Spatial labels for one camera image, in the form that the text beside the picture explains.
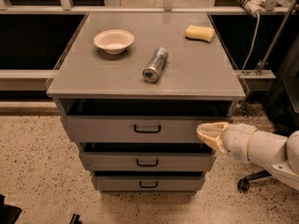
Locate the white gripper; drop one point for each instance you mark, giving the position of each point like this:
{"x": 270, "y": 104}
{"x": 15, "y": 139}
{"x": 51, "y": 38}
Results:
{"x": 238, "y": 142}

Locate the grey top drawer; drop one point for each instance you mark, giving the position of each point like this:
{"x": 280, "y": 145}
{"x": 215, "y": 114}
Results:
{"x": 85, "y": 128}

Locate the grey drawer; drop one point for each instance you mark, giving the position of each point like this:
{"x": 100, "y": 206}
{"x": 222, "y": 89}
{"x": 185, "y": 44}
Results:
{"x": 147, "y": 181}
{"x": 85, "y": 128}
{"x": 148, "y": 157}

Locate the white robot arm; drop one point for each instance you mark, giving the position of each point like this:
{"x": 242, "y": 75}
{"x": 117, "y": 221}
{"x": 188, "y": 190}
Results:
{"x": 277, "y": 154}

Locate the grey drawer cabinet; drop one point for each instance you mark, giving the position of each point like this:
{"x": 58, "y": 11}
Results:
{"x": 196, "y": 78}

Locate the grey bottom drawer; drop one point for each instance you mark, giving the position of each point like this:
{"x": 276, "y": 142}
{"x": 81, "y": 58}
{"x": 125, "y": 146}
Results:
{"x": 147, "y": 181}

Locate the grey middle drawer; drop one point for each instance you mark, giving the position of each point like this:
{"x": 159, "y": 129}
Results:
{"x": 148, "y": 157}

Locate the black office chair base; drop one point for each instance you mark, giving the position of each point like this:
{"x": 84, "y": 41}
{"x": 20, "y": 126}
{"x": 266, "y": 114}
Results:
{"x": 243, "y": 183}

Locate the metal clamp stand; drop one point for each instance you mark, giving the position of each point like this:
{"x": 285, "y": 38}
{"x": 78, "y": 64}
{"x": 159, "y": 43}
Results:
{"x": 269, "y": 25}

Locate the silver drink can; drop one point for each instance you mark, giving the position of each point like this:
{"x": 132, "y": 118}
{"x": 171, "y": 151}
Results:
{"x": 155, "y": 66}

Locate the yellow sponge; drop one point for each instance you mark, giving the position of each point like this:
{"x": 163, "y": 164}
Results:
{"x": 200, "y": 33}

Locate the white power strip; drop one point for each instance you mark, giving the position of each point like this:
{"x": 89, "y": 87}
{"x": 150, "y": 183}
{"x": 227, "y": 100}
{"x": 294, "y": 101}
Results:
{"x": 253, "y": 7}

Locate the white paper bowl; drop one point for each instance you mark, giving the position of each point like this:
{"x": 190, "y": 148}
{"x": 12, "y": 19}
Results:
{"x": 114, "y": 41}

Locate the small black object floor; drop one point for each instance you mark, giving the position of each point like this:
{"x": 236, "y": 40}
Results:
{"x": 75, "y": 219}

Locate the black object bottom left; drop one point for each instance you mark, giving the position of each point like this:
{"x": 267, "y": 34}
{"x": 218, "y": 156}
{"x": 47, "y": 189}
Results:
{"x": 9, "y": 214}

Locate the black top drawer handle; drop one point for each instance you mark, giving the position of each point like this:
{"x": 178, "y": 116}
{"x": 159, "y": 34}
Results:
{"x": 147, "y": 129}

